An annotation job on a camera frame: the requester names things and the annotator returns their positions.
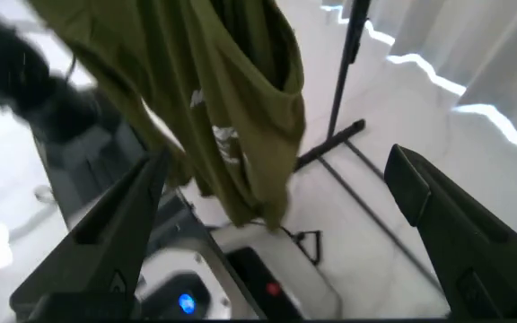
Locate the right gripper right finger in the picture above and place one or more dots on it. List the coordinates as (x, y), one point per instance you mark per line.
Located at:
(474, 251)

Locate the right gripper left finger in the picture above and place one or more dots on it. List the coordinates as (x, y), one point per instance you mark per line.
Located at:
(101, 260)

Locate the green long-sleeved shirt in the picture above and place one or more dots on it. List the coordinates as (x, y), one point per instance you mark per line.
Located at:
(222, 67)

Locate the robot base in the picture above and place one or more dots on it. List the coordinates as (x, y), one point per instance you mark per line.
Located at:
(177, 273)

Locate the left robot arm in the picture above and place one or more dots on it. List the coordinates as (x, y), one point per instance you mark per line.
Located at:
(20, 76)

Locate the black clothes rack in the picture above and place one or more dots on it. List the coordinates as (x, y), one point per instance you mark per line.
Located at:
(353, 27)

